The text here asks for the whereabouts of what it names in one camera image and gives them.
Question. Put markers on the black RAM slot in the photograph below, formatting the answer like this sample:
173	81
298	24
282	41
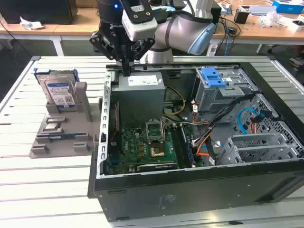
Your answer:
177	147

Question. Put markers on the blue cardboard box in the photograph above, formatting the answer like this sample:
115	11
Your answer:
289	8

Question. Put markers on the black speaker box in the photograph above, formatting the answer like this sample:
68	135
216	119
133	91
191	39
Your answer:
217	14

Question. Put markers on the dark blue RAM stick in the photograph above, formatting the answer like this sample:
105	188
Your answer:
64	136

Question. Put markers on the white box with black inlay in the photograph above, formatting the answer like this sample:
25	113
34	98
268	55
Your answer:
297	27

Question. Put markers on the black graphics card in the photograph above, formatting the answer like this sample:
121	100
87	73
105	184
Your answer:
156	166

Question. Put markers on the green RAM stick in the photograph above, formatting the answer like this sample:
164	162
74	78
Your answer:
188	149

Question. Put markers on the wooden desk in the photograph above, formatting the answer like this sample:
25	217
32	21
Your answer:
71	29

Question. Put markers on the crumpled clear plastic bag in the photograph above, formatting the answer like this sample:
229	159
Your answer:
270	19

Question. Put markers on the crumpled white paper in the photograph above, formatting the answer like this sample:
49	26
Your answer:
31	25

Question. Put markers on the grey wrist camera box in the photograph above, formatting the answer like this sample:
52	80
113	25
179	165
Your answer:
142	27

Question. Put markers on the white power strip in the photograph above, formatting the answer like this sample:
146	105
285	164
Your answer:
212	50

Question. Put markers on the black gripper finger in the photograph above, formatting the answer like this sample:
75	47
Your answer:
142	48
102	42

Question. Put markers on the grey power supply unit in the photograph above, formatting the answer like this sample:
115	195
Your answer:
137	102

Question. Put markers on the hard disk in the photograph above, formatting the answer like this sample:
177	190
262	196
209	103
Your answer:
59	92

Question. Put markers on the green motherboard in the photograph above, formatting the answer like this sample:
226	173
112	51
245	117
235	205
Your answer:
133	142

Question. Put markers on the small black container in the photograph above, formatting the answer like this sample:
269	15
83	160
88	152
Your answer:
241	17

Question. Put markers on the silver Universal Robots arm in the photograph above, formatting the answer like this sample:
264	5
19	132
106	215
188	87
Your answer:
175	29

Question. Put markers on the grey metal drive cage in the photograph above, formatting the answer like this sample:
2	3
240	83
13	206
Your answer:
213	99

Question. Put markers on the locking lever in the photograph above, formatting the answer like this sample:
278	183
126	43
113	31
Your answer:
163	129

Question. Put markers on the black open PC case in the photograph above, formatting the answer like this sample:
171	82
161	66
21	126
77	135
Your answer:
190	194

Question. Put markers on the silver CPU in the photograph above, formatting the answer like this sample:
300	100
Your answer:
51	126

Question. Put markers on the grey parts rack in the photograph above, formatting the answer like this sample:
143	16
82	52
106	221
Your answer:
69	123

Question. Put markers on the blue plastic drive latch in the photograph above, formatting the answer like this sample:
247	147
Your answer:
212	77

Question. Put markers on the grey metal disk bay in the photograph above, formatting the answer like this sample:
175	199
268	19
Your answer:
256	142

